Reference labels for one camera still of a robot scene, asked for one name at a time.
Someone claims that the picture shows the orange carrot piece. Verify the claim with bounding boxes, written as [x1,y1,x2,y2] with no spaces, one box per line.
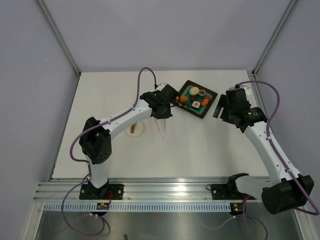
[201,97,210,106]

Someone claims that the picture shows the clear plastic tongs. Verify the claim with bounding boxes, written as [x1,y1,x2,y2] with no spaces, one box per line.
[154,118,167,139]

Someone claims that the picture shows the sushi roll piece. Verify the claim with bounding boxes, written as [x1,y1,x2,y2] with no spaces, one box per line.
[191,101,201,109]

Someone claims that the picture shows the white round bun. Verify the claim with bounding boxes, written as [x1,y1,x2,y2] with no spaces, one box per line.
[189,86,200,96]

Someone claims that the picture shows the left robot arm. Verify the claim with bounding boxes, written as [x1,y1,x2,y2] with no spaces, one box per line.
[79,84,179,199]

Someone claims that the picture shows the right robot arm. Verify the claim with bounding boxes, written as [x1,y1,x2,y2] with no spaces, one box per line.
[213,86,314,215]

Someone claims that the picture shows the small sauce dish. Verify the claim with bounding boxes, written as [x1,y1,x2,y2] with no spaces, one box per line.
[198,89,207,97]

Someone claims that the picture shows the orange fried shrimp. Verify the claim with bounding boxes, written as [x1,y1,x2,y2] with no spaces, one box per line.
[175,96,189,105]

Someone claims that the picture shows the dark square teal plate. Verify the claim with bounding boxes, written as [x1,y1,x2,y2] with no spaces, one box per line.
[171,80,218,119]

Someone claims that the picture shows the white round lid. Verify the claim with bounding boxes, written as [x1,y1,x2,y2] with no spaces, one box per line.
[124,121,145,138]

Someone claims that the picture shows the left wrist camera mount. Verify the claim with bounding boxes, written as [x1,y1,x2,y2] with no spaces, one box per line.
[157,83,167,89]

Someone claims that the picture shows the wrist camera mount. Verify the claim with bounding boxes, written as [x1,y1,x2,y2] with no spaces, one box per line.
[157,83,167,89]
[228,84,252,98]

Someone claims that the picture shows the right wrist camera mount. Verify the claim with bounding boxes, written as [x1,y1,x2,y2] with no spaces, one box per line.
[228,84,252,98]

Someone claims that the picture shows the brown handle on lid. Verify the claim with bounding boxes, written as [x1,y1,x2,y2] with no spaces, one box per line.
[130,123,137,134]

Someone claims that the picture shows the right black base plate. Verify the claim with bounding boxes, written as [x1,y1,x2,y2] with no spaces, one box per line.
[205,183,247,201]

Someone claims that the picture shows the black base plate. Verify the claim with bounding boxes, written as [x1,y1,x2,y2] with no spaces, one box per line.
[79,183,124,200]
[205,183,247,201]

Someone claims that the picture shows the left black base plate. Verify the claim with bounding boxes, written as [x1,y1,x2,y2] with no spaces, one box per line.
[79,183,124,200]

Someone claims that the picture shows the right aluminium frame post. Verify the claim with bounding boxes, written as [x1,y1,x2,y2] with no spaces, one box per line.
[251,0,300,78]

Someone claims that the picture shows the aluminium frame post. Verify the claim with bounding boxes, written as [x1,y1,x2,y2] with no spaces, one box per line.
[251,0,300,78]
[34,0,81,80]

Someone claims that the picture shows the aluminium rail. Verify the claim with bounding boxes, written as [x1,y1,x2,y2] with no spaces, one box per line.
[33,176,305,203]

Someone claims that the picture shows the left aluminium frame post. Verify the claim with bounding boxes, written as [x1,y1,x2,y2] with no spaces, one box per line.
[34,0,81,80]

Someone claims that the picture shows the white slotted cable duct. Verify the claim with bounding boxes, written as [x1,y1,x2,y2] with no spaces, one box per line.
[44,202,231,213]

